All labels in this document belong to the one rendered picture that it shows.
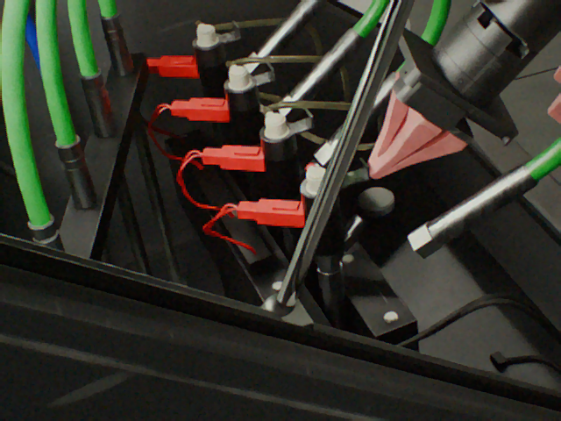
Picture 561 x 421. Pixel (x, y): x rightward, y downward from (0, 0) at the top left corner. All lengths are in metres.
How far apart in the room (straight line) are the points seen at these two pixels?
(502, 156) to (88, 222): 0.43
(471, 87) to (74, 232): 0.31
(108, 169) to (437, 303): 0.38
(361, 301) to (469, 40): 0.25
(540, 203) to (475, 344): 0.15
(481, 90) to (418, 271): 0.40
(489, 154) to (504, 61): 0.33
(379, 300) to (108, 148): 0.25
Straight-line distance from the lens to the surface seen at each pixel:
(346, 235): 0.90
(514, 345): 1.11
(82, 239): 0.87
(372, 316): 0.93
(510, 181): 0.77
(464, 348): 1.11
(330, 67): 1.01
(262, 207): 0.89
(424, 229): 0.79
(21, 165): 0.76
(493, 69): 0.82
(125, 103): 1.00
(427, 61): 0.83
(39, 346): 0.39
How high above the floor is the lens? 1.65
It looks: 40 degrees down
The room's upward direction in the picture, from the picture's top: 9 degrees counter-clockwise
